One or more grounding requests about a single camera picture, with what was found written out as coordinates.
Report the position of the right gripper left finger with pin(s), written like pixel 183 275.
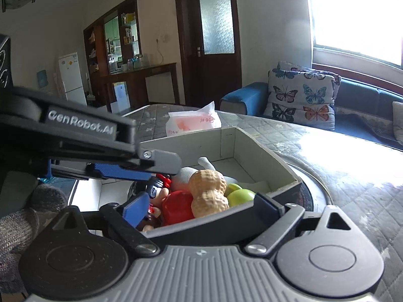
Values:
pixel 123 220

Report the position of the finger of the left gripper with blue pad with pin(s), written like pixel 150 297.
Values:
pixel 140 167

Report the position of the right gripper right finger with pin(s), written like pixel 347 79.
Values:
pixel 282 221

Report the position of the black-haired doll figurine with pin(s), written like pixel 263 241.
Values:
pixel 158 188

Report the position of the red round toy figure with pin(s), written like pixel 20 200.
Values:
pixel 176 208

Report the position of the orange peanut toy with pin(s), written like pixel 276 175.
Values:
pixel 207 188

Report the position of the grey knitted gloved hand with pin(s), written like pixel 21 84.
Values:
pixel 20 228

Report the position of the green toy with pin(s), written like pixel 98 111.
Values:
pixel 236 195

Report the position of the white plush toy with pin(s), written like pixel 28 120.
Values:
pixel 180 181

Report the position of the white refrigerator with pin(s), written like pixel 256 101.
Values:
pixel 71 81

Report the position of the pink white plastic bag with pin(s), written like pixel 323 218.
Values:
pixel 205 118

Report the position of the grey cardboard box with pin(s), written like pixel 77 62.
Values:
pixel 211 159

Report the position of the dark wooden cabinet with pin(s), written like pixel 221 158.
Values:
pixel 114 57

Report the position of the butterfly print cushion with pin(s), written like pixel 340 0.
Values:
pixel 302 95

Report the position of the blue sofa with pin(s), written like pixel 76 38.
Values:
pixel 359 110

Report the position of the dark wooden door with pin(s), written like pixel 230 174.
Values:
pixel 210 49

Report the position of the window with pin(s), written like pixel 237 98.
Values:
pixel 367 28

